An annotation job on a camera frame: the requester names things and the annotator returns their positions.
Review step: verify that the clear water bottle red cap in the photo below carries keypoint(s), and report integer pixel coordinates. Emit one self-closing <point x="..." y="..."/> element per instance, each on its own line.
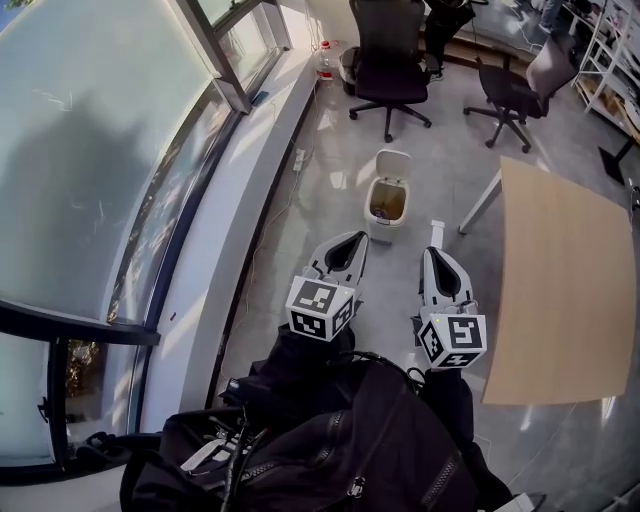
<point x="327" y="62"/>

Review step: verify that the grey-back office chair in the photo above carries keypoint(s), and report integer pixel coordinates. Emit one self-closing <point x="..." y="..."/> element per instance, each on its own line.
<point x="505" y="85"/>

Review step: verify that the person's black jacket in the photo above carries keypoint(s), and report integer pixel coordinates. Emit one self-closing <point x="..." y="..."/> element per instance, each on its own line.
<point x="350" y="450"/>

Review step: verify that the white shelf rack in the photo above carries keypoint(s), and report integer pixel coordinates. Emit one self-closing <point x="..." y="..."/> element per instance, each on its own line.
<point x="600" y="50"/>

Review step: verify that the blue phone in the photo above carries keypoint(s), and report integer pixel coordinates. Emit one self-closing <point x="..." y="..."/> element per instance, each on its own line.
<point x="260" y="98"/>

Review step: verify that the white plastic trash bin lid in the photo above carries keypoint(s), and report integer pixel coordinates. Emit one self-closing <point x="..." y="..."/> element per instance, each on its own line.
<point x="395" y="165"/>

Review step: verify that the white trash bin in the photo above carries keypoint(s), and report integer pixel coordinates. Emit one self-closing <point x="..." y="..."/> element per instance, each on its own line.
<point x="382" y="230"/>

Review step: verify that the white power strip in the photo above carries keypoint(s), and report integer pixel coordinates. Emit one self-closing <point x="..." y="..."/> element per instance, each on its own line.
<point x="299" y="160"/>

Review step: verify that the black desk base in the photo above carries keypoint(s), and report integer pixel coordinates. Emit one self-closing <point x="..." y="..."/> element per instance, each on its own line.
<point x="612" y="160"/>

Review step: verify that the person's right forearm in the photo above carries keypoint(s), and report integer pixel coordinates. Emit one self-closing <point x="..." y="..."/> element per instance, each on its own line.
<point x="445" y="400"/>

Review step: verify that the black high-back office chair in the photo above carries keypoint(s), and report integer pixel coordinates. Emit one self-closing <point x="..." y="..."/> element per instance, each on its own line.
<point x="387" y="75"/>

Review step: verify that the black-framed frosted window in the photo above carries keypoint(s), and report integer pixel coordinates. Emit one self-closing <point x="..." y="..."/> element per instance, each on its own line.
<point x="75" y="175"/>

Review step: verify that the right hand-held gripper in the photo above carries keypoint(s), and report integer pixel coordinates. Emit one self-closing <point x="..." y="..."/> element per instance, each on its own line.
<point x="460" y="335"/>

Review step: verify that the wooden table white legs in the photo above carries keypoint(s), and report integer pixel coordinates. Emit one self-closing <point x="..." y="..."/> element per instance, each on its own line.
<point x="555" y="280"/>

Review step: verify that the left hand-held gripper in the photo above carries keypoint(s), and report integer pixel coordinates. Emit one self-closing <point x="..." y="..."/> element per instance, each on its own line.
<point x="310" y="300"/>

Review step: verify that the grey bag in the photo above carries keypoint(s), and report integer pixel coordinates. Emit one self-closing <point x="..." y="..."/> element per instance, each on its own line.
<point x="348" y="65"/>

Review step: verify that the person's left forearm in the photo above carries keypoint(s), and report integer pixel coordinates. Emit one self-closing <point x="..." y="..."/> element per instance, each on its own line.
<point x="300" y="355"/>

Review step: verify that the low wooden platform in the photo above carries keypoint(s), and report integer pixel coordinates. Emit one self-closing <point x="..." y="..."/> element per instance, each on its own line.
<point x="465" y="50"/>

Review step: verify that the black backpack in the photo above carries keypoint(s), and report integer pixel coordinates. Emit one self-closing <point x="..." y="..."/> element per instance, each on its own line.
<point x="100" y="447"/>

